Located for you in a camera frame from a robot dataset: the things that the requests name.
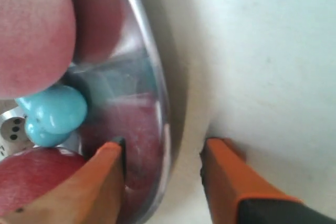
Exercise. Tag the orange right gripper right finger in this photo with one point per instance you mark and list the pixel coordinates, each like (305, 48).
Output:
(236, 193)

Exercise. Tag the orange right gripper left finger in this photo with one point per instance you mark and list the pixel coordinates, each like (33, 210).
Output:
(94, 194)

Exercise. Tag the round metal plate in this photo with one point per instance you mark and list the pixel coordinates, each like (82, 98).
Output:
(117, 67)

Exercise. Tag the red apple ball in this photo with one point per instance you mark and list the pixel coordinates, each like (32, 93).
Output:
(28, 175)

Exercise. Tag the teal rubber bone toy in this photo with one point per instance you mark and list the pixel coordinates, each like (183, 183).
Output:
(53, 114)

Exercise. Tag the small wooden die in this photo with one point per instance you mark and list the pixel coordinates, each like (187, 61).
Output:
(13, 135)

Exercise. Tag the pink peach ball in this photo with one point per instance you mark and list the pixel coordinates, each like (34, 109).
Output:
(37, 44)

